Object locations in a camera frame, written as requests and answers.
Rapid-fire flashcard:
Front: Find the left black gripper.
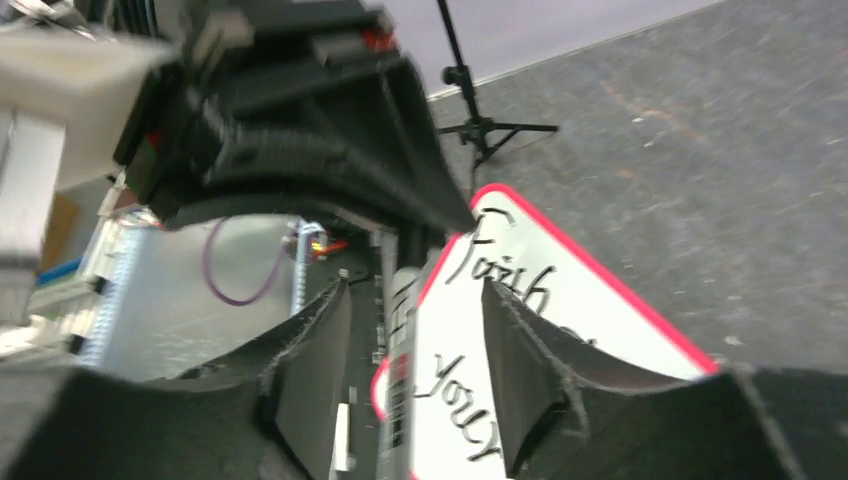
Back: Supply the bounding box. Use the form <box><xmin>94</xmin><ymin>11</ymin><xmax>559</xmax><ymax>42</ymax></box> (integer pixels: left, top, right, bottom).
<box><xmin>115</xmin><ymin>1</ymin><xmax>474</xmax><ymax>235</ymax></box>

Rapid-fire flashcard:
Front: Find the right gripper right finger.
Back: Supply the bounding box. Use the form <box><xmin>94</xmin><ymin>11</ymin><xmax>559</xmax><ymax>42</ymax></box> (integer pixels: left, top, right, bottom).
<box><xmin>481</xmin><ymin>280</ymin><xmax>847</xmax><ymax>479</ymax></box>

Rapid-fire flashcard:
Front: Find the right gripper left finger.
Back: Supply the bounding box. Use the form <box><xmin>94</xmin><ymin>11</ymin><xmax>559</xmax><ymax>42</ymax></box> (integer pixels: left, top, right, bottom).
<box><xmin>1</xmin><ymin>280</ymin><xmax>352</xmax><ymax>479</ymax></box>

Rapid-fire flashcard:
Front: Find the pink framed whiteboard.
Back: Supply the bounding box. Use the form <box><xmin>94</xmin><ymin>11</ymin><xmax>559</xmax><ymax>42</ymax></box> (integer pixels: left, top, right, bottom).
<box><xmin>411</xmin><ymin>184</ymin><xmax>716</xmax><ymax>479</ymax></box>

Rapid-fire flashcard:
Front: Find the white whiteboard marker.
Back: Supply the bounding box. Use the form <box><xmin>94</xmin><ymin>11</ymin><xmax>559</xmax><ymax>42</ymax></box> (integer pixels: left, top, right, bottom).
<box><xmin>379</xmin><ymin>267</ymin><xmax>420</xmax><ymax>480</ymax></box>

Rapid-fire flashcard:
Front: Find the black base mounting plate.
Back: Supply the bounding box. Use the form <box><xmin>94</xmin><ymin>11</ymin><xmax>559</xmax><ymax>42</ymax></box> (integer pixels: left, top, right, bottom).
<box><xmin>330</xmin><ymin>232</ymin><xmax>384</xmax><ymax>479</ymax></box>

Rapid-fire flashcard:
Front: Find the black microphone stand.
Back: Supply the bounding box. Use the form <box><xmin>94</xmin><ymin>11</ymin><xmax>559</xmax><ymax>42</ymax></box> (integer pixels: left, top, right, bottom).
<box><xmin>436</xmin><ymin>0</ymin><xmax>559</xmax><ymax>173</ymax></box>

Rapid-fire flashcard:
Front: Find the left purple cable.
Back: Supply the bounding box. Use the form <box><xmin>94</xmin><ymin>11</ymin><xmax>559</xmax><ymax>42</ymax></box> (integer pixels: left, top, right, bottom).
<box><xmin>201</xmin><ymin>218</ymin><xmax>293</xmax><ymax>308</ymax></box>

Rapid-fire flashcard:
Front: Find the blue toothed cable rail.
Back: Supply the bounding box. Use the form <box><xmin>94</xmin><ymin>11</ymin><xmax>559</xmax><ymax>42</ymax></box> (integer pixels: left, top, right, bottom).
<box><xmin>78</xmin><ymin>226</ymin><xmax>151</xmax><ymax>369</ymax></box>

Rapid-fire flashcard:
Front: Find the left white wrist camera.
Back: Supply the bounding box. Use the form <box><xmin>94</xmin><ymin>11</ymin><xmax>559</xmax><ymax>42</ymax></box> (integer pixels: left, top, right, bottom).
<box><xmin>1</xmin><ymin>29</ymin><xmax>175</xmax><ymax>268</ymax></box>

